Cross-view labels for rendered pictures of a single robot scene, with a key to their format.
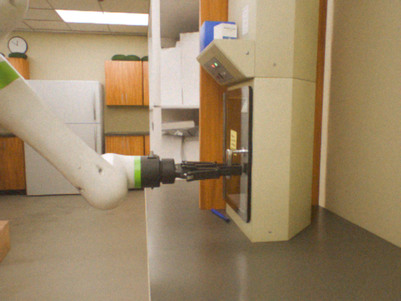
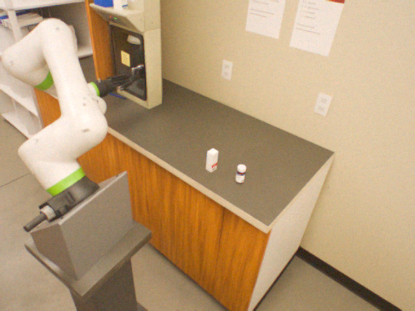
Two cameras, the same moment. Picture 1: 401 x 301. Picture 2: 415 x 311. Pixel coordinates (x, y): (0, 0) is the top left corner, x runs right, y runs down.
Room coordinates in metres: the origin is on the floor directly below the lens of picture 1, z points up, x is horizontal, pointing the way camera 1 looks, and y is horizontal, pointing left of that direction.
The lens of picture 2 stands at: (-0.48, 0.73, 1.88)
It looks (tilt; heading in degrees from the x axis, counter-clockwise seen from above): 36 degrees down; 318
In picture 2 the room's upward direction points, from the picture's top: 4 degrees clockwise
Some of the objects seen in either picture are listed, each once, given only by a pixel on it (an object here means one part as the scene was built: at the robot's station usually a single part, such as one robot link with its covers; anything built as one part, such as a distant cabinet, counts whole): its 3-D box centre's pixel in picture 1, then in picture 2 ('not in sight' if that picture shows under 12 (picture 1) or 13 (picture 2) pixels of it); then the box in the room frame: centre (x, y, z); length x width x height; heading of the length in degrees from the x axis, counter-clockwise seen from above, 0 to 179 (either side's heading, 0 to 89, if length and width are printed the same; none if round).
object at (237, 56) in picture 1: (221, 66); (116, 17); (1.15, -0.07, 1.46); 0.32 x 0.11 x 0.10; 9
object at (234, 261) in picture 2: not in sight; (159, 166); (0.99, -0.22, 0.45); 2.05 x 0.67 x 0.90; 9
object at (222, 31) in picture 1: (225, 36); (120, 2); (1.10, -0.08, 1.54); 0.05 x 0.05 x 0.06; 27
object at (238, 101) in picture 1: (235, 150); (128, 63); (1.15, -0.12, 1.19); 0.30 x 0.01 x 0.40; 9
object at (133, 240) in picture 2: not in sight; (90, 240); (0.30, 0.54, 0.92); 0.32 x 0.32 x 0.04; 15
